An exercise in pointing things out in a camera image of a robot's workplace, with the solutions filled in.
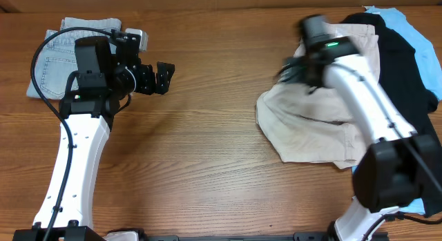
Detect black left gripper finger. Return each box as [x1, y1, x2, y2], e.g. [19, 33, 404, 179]
[157, 61, 175, 77]
[155, 73, 172, 95]

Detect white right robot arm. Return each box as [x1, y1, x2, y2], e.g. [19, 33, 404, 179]
[278, 15, 441, 240]

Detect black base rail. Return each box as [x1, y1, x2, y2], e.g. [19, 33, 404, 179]
[12, 225, 391, 241]

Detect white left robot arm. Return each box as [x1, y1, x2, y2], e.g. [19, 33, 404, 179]
[33, 29, 175, 231]

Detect light blue t-shirt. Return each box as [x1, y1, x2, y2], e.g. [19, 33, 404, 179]
[352, 5, 442, 215]

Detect beige cargo shorts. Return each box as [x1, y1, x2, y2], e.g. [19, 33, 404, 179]
[255, 22, 381, 170]

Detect folded light blue jeans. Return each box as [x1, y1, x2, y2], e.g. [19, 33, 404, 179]
[35, 17, 122, 99]

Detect black shirt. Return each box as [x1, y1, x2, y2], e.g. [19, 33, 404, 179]
[340, 12, 442, 218]

